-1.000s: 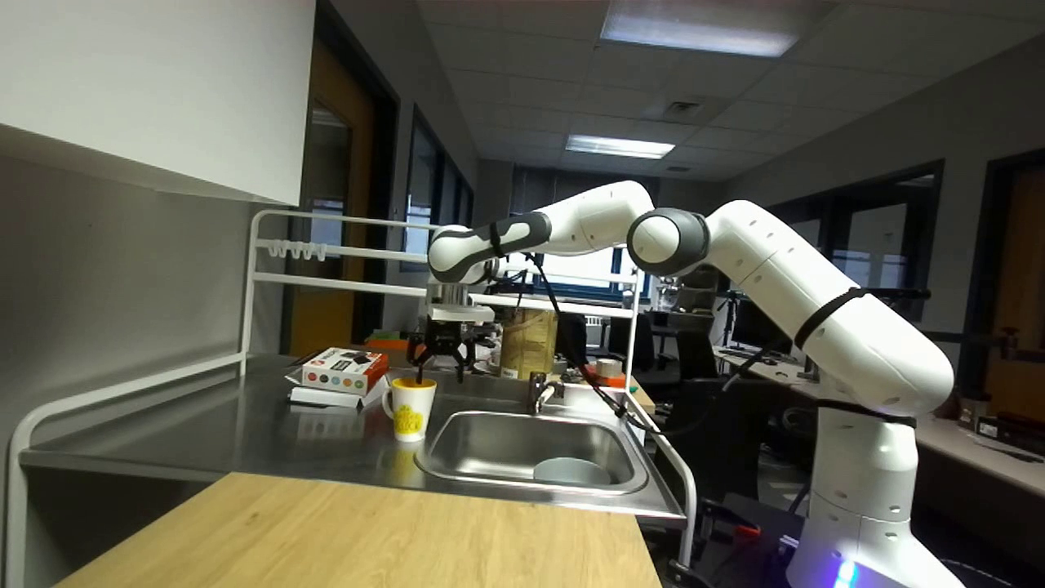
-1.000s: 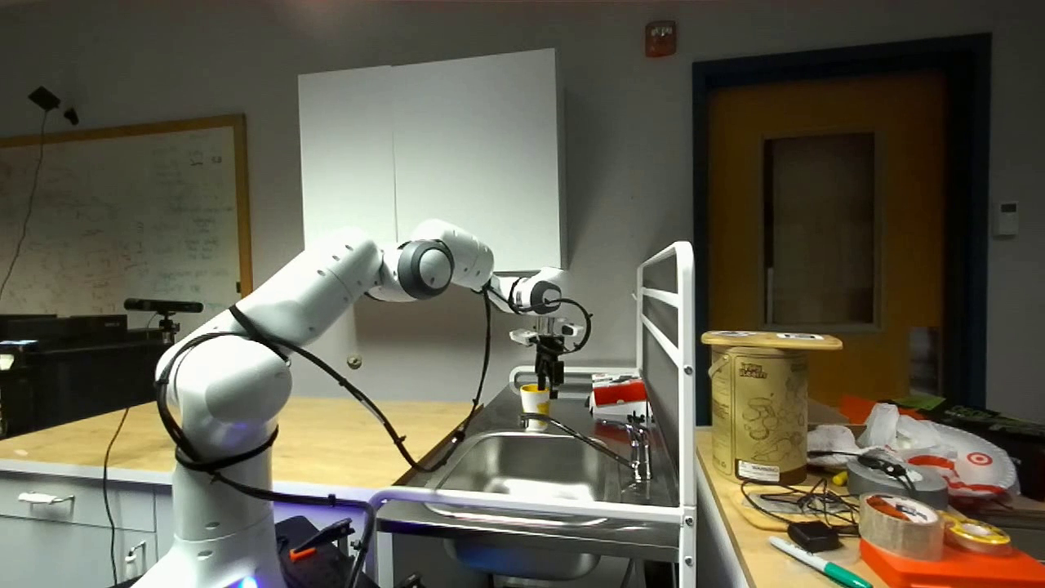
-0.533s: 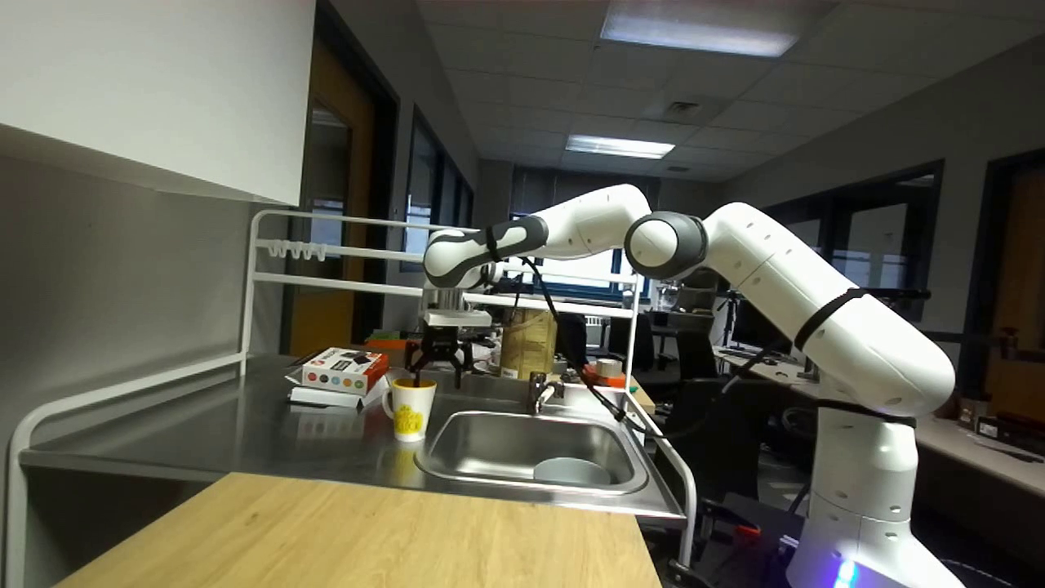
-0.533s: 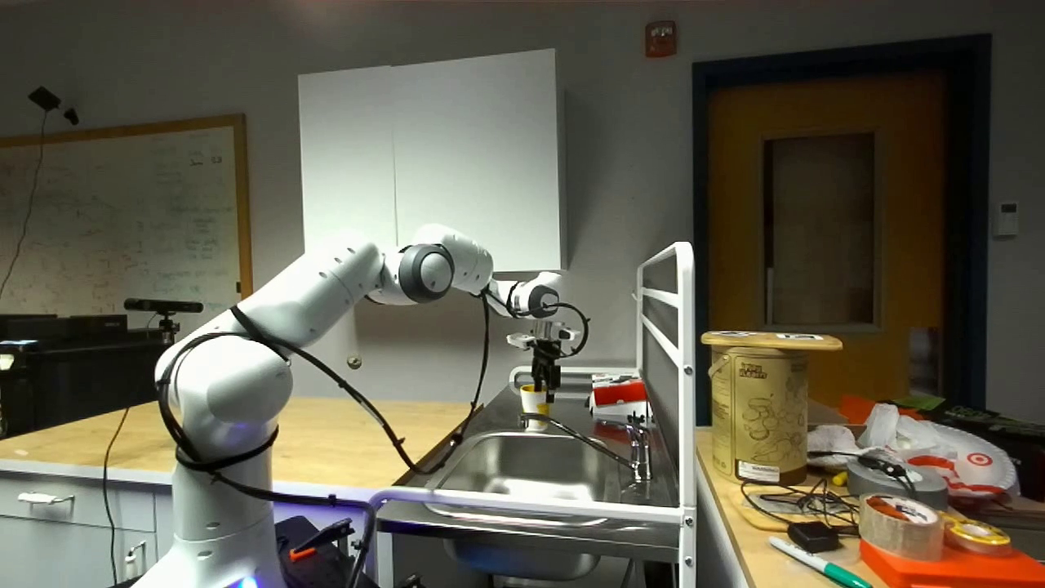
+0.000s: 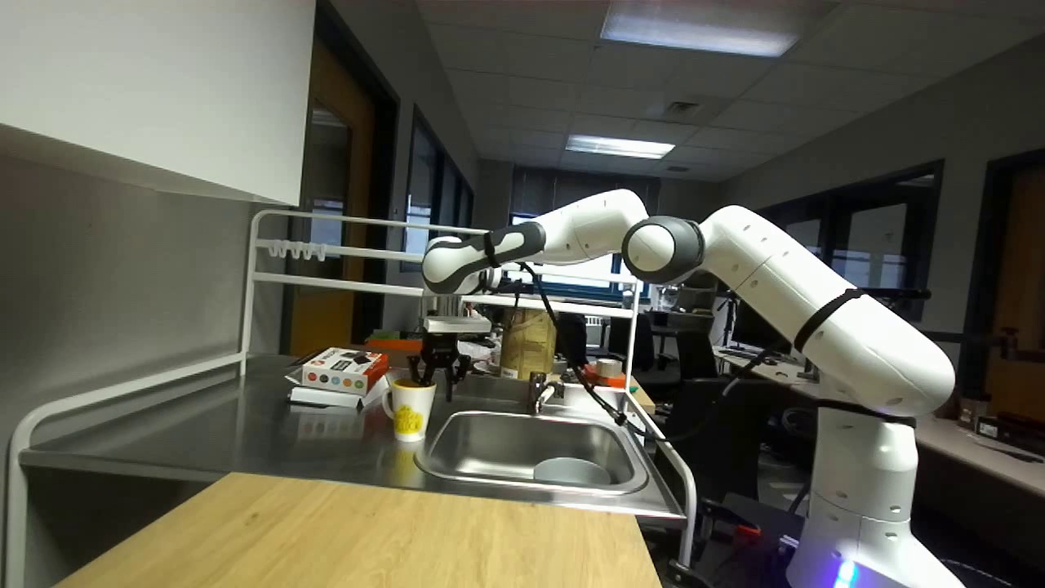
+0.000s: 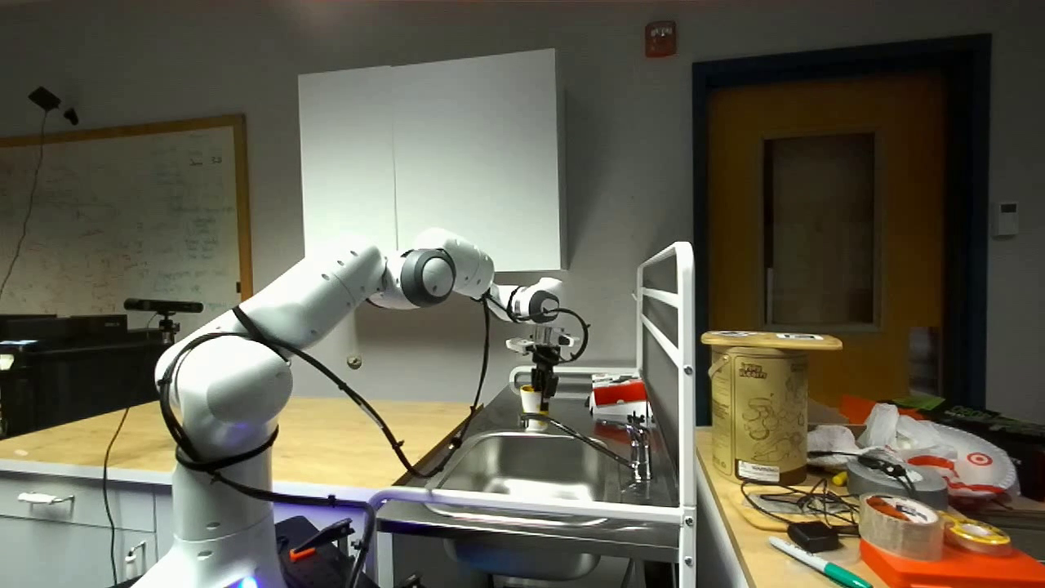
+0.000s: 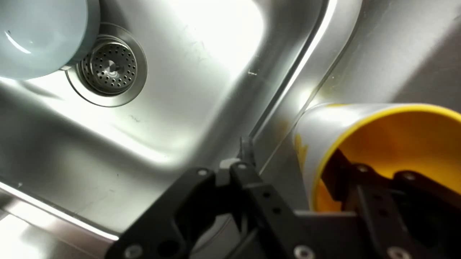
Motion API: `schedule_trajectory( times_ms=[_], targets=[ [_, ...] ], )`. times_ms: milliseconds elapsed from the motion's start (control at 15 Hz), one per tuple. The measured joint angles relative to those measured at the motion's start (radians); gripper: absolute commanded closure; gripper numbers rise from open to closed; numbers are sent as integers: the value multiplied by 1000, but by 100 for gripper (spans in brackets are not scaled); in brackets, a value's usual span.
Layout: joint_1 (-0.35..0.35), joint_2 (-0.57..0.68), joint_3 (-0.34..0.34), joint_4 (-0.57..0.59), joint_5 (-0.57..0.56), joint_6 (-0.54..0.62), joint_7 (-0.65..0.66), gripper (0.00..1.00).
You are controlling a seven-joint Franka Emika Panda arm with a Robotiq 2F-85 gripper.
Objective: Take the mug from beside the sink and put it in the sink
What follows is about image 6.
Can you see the flat orange box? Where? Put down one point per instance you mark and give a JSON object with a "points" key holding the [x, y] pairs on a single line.
{"points": [[958, 568]]}

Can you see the white mug yellow inside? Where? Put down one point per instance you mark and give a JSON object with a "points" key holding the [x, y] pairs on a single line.
{"points": [[526, 403]]}

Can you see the chrome faucet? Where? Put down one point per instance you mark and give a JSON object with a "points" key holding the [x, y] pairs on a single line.
{"points": [[639, 441]]}

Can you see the small black box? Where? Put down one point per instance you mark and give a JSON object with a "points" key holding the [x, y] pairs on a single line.
{"points": [[816, 535]]}

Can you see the orange door dark frame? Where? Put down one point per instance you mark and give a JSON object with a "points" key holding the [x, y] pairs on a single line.
{"points": [[828, 110]]}

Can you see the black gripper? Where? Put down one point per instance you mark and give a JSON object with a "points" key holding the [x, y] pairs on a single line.
{"points": [[542, 359]]}

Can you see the white metal rack frame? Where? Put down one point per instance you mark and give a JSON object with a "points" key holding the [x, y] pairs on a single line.
{"points": [[688, 380]]}

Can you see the green white marker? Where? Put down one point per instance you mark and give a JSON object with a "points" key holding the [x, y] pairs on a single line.
{"points": [[828, 567]]}

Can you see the small gold tape roll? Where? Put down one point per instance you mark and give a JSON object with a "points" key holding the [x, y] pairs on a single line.
{"points": [[977, 534]]}

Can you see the red white package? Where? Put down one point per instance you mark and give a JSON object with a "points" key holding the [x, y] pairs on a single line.
{"points": [[622, 394]]}

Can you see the white plastic bag red print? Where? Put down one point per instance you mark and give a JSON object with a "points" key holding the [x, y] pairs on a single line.
{"points": [[958, 453]]}

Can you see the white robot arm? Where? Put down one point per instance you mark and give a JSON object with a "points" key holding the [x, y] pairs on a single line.
{"points": [[230, 394]]}

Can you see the wood-framed whiteboard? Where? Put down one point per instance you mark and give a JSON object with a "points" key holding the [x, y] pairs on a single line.
{"points": [[120, 215]]}

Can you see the black orange tool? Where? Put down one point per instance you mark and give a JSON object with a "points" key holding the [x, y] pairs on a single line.
{"points": [[314, 548]]}

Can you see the white wall cabinet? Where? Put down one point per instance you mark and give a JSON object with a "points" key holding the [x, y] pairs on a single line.
{"points": [[437, 152]]}

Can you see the black sensor bar on stand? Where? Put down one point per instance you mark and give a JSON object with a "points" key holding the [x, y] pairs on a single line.
{"points": [[164, 303]]}

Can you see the white wall thermostat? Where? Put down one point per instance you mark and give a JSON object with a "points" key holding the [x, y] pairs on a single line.
{"points": [[1008, 220]]}

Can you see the stainless steel sink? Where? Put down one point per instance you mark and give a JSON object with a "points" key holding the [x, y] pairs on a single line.
{"points": [[525, 460]]}

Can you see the brown packing tape roll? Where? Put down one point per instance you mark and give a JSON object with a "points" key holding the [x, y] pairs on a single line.
{"points": [[899, 526]]}

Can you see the red fire alarm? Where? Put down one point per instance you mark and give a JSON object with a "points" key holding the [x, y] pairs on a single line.
{"points": [[660, 37]]}

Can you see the black equipment case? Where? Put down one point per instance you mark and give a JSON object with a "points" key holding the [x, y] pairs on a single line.
{"points": [[66, 369]]}

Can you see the black wall-mounted camera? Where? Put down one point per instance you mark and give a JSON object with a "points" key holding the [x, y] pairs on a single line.
{"points": [[48, 98]]}

